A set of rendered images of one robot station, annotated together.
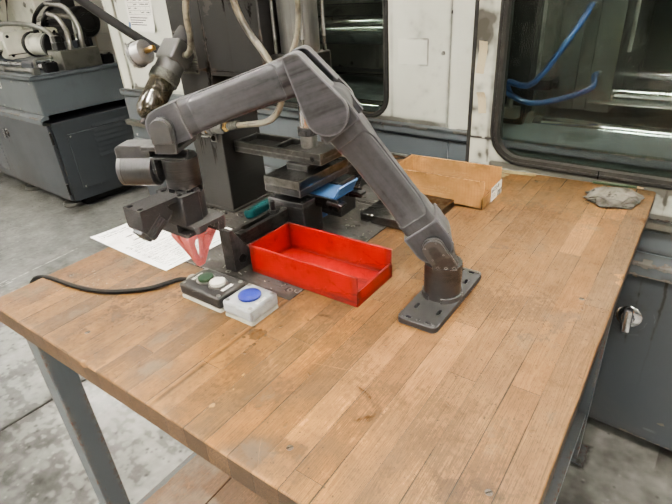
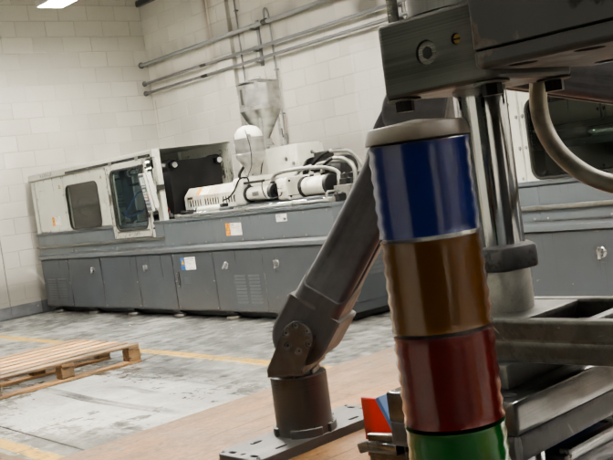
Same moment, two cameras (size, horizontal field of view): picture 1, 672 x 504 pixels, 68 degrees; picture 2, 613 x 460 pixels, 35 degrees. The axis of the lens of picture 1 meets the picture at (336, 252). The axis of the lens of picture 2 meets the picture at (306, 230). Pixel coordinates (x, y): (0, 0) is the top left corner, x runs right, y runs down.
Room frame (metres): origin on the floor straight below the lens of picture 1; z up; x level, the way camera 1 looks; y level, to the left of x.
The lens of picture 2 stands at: (1.74, 0.03, 1.18)
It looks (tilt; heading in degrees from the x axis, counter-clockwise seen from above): 3 degrees down; 190
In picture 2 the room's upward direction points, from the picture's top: 8 degrees counter-clockwise
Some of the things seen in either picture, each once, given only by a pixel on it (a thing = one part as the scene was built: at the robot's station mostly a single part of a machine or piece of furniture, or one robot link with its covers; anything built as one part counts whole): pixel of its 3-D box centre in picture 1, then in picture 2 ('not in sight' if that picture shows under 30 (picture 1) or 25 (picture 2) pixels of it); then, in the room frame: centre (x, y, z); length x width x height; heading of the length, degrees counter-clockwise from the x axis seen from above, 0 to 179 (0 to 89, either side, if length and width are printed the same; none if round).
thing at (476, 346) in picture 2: not in sight; (448, 372); (1.38, 0.01, 1.10); 0.04 x 0.04 x 0.03
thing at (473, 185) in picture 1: (445, 181); not in sight; (1.20, -0.29, 0.93); 0.25 x 0.13 x 0.08; 53
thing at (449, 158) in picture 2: not in sight; (423, 187); (1.38, 0.01, 1.17); 0.04 x 0.04 x 0.03
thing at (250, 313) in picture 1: (252, 310); not in sight; (0.72, 0.15, 0.90); 0.07 x 0.07 x 0.06; 53
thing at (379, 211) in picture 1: (407, 209); not in sight; (1.08, -0.18, 0.91); 0.17 x 0.16 x 0.02; 143
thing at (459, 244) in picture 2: not in sight; (436, 280); (1.38, 0.01, 1.14); 0.04 x 0.04 x 0.03
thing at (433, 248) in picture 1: (438, 245); (302, 343); (0.72, -0.17, 1.00); 0.09 x 0.06 x 0.06; 171
